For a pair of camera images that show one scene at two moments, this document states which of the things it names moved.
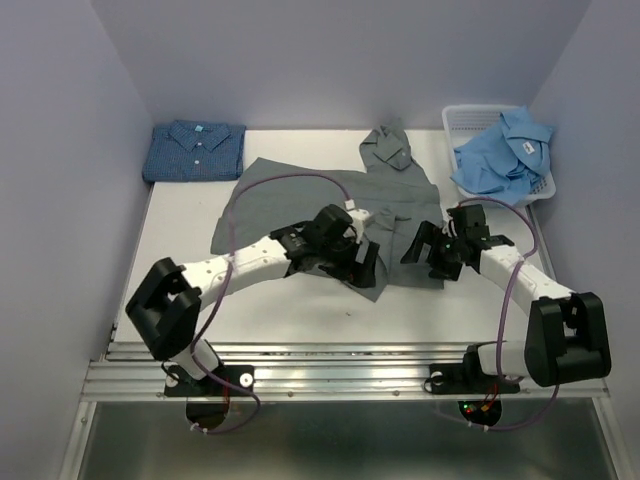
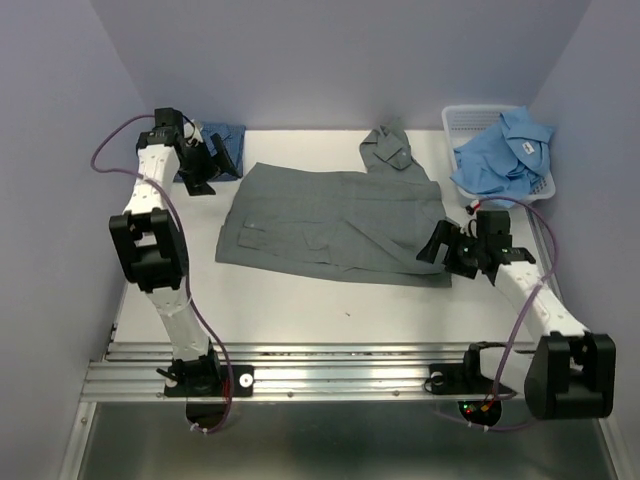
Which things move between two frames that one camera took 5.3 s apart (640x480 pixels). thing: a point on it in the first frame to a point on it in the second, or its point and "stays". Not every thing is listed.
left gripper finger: x=363 y=274 to x=199 y=187
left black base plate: x=177 y=383 stays
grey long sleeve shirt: x=389 y=198 stays
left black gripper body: x=335 y=257 to x=200 y=165
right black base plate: x=469 y=377 stays
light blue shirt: x=508 y=159 stays
